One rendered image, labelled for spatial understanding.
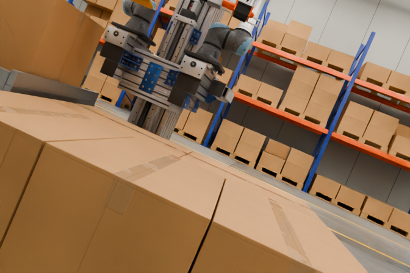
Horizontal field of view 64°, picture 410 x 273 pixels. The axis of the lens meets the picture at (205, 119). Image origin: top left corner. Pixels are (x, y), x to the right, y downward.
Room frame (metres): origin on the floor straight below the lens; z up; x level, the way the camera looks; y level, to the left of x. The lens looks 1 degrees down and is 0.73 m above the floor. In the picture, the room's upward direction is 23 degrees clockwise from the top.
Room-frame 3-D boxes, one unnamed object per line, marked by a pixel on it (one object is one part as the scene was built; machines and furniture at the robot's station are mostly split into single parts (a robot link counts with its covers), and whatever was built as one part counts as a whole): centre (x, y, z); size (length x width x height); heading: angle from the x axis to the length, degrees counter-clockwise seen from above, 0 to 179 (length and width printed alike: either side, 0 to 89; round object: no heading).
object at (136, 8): (2.08, 0.62, 1.20); 0.13 x 0.12 x 0.14; 48
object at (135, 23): (2.08, 0.62, 1.09); 0.15 x 0.15 x 0.10
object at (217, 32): (1.97, 0.13, 1.20); 0.13 x 0.12 x 0.14; 83
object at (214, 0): (1.55, 0.18, 1.25); 0.07 x 0.07 x 0.04; 0
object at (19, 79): (1.56, 0.68, 0.58); 0.70 x 0.03 x 0.06; 173
